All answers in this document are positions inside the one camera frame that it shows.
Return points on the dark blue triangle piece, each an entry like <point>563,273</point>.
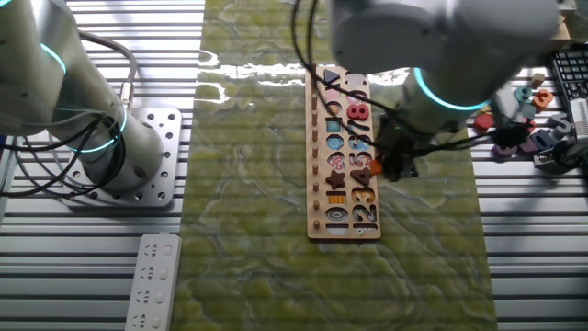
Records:
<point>331,76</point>

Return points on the silver finned depth camera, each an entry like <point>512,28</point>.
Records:
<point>580,117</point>

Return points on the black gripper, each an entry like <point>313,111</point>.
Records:
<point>397,140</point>

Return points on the small plain wooden cube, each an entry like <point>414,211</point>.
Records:
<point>537,80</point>

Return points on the red number eight piece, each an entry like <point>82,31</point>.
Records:
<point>358,111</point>

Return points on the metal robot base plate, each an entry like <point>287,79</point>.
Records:
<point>167,151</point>

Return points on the brown number four piece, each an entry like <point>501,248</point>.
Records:
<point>362,176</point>

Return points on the white power strip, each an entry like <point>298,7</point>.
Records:
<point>154,285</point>

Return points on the wooden shape puzzle board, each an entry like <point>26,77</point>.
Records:
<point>321,230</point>

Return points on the teal square piece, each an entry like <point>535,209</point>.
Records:
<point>529,111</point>

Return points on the orange rectangular block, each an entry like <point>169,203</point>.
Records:
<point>376,167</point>

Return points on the black keyboard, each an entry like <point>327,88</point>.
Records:
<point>569,73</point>

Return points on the red circle piece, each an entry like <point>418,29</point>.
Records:
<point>483,122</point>

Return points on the red number two piece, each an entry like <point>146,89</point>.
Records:
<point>530,125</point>

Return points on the grey number five piece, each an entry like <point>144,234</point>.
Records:
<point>560,124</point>

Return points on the light wooden box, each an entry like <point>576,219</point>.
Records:
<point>565,32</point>

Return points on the green marble pattern mat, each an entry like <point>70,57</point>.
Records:
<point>257,184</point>

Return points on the brown star piece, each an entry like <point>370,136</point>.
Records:
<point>335,180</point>

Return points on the dark blue number zero piece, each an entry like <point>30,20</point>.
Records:
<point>546,140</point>

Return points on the orange number three piece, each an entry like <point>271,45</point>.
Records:
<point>543,99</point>

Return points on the teal number six piece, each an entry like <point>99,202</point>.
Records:
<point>523,94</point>

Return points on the purple square piece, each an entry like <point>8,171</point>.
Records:
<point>528,147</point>

